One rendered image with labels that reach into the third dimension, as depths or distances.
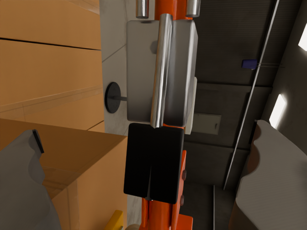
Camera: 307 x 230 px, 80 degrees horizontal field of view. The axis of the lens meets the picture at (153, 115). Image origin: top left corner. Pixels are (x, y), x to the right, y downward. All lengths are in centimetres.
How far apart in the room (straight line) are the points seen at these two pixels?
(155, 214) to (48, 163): 21
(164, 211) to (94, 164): 17
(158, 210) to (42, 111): 67
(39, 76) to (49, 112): 14
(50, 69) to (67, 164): 53
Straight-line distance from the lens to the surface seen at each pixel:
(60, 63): 84
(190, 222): 26
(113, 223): 42
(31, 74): 74
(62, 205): 28
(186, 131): 200
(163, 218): 18
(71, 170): 31
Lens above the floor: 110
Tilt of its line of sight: 14 degrees down
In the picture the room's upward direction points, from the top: 96 degrees clockwise
